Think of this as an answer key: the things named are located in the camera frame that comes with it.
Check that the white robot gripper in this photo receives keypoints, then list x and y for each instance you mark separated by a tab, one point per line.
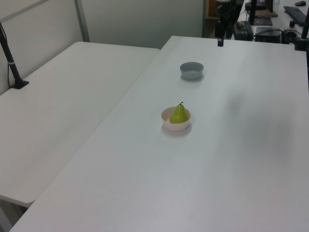
220	30

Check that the green pear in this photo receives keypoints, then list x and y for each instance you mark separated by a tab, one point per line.
179	115

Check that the grey plastic bowl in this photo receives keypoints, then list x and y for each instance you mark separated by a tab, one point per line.
191	72

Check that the pink plastic bowl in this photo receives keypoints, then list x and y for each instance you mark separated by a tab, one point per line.
175	126

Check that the wooden shelf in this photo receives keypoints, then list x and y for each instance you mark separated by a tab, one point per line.
211	8

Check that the black monitor stand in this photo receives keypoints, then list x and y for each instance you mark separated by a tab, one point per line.
258	20

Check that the black control box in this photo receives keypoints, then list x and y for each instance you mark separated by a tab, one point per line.
268	33

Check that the black computer keyboard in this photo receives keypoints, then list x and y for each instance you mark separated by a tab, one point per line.
295	15

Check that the black computer mouse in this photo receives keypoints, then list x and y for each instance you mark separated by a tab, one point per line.
300	3

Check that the white side table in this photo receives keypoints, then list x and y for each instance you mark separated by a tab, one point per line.
60	101

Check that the black clamp camera mount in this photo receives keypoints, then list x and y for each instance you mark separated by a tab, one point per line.
301	39

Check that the grey partition frame post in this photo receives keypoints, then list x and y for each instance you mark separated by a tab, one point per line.
82	20

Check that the black camera stand pole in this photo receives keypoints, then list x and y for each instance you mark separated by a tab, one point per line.
10	62

